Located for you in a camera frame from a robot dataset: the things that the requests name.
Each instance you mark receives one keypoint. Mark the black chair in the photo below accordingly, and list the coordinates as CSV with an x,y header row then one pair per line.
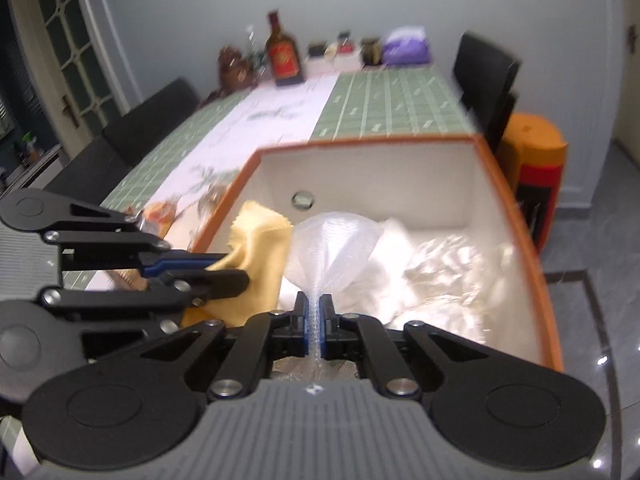
x,y
155,115
487,75
85,175

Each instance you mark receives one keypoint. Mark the small red label bottle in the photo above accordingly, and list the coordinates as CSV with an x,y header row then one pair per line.
x,y
345,44

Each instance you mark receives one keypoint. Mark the yellow cloth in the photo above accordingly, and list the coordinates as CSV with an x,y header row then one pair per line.
x,y
255,245

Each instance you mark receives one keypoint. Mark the orange plastic bin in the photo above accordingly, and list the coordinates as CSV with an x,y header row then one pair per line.
x,y
535,160

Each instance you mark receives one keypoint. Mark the dark glass jar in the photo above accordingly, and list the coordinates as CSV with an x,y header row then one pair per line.
x,y
370,51

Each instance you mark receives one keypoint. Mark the white low box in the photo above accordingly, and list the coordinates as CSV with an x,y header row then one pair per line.
x,y
330,62

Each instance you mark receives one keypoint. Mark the glass panel door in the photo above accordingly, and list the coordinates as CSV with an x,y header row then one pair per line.
x,y
75,40

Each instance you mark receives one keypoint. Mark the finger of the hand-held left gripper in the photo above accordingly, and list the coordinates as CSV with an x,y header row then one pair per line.
x,y
180,262
220,282

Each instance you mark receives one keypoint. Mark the purple tissue pack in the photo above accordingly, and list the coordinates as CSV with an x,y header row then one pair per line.
x,y
406,47

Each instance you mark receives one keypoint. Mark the amber liquor bottle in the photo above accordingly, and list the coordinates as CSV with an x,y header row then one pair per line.
x,y
284,55

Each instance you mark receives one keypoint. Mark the purple rose foil bouquet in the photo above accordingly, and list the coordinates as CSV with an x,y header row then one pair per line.
x,y
450,272

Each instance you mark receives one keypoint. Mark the brown bear flask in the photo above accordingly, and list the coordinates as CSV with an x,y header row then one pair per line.
x,y
235,72

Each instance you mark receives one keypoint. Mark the small dark container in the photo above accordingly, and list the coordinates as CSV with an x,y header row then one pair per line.
x,y
316,50

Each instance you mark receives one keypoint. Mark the clear plastic water bottle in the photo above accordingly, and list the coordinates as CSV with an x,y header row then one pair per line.
x,y
256,55

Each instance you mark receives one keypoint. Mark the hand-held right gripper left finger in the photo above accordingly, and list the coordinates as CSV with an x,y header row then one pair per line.
x,y
300,322

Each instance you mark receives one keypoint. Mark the white mesh bag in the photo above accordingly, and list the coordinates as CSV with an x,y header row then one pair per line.
x,y
335,245

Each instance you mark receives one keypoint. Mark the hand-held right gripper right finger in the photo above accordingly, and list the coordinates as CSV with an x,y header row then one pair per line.
x,y
326,330

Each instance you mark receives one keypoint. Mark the orange cardboard box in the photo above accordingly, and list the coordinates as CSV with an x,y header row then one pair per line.
x,y
375,180

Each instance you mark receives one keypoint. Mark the white printed table runner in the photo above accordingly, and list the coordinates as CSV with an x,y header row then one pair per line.
x,y
270,110

